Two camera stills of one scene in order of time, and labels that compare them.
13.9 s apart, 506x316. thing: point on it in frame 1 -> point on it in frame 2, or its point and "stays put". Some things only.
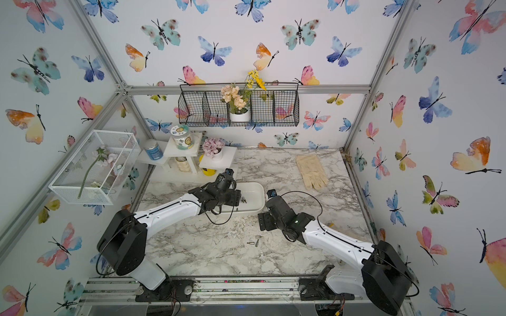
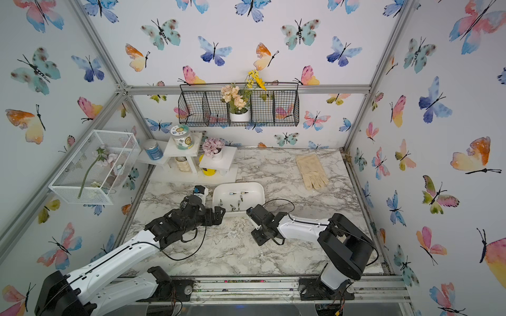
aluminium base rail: [111, 291] stays put
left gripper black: [235, 198] -> [210, 221]
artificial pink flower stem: [103, 156] stays put
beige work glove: [311, 171] stays put
